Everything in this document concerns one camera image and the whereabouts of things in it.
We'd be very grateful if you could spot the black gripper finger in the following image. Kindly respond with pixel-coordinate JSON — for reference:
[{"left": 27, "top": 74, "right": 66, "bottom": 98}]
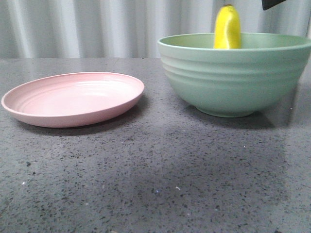
[{"left": 261, "top": 0, "right": 285, "bottom": 10}]

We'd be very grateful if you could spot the yellow banana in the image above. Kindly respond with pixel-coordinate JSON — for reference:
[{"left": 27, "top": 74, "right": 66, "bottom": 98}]
[{"left": 213, "top": 4, "right": 242, "bottom": 49}]

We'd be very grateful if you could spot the green bowl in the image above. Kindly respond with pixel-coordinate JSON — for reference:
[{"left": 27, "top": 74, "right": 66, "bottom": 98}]
[{"left": 157, "top": 33, "right": 311, "bottom": 118}]

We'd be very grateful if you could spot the pink plate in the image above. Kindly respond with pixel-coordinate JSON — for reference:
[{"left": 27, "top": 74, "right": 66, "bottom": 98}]
[{"left": 1, "top": 72, "right": 144, "bottom": 128}]

